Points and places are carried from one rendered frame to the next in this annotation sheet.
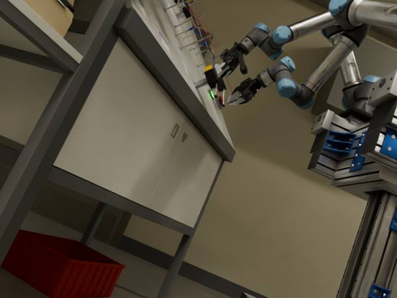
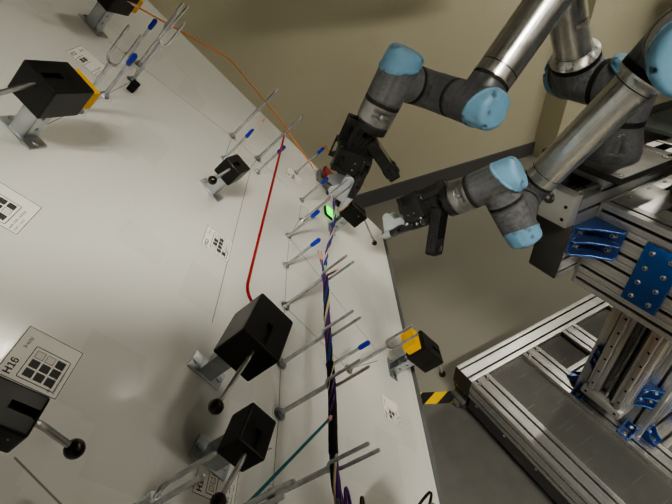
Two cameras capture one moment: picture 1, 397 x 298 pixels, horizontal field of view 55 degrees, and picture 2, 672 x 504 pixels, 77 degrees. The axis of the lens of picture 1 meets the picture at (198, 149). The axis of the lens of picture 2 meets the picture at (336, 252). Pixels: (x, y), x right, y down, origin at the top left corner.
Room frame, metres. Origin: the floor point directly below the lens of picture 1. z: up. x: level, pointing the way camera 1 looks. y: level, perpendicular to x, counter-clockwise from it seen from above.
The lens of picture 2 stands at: (1.05, 0.44, 1.62)
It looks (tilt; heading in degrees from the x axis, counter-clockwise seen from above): 36 degrees down; 335
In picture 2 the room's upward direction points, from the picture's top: 2 degrees counter-clockwise
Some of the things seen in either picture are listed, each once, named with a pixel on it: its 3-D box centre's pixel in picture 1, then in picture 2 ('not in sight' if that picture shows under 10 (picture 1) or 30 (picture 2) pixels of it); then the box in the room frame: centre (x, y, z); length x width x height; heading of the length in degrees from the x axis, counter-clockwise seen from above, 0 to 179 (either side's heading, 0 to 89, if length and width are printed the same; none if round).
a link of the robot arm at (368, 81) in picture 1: (372, 91); (627, 86); (1.68, -0.65, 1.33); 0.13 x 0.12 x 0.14; 3
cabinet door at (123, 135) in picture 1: (133, 135); not in sight; (1.25, 0.22, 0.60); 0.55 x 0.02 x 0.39; 155
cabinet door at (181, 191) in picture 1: (189, 178); not in sight; (1.75, -0.02, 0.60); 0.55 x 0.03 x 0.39; 155
